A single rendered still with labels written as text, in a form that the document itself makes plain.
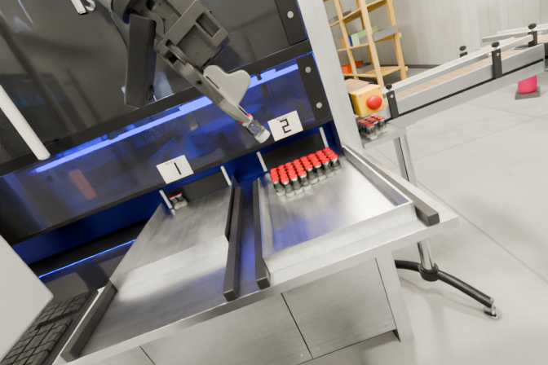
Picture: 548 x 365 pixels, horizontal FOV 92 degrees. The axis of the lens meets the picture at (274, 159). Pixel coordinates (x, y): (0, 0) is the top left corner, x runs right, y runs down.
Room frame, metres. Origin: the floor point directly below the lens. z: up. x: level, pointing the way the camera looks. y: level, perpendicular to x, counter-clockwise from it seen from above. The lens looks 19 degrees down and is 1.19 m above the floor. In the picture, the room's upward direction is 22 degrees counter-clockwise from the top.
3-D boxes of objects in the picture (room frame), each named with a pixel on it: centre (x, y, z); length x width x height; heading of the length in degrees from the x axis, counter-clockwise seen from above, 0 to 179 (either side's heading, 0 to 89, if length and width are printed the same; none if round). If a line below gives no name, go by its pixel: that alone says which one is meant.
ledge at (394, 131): (0.79, -0.33, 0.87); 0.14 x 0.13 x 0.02; 178
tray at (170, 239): (0.65, 0.28, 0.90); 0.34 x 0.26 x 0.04; 178
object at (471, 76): (0.88, -0.61, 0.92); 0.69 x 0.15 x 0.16; 88
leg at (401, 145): (0.89, -0.46, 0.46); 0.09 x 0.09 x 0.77; 88
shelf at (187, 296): (0.58, 0.11, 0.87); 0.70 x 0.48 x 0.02; 88
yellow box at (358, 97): (0.75, -0.32, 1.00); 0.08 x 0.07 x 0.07; 178
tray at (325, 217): (0.53, -0.06, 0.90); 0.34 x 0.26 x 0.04; 177
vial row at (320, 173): (0.61, -0.06, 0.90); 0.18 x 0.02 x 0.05; 87
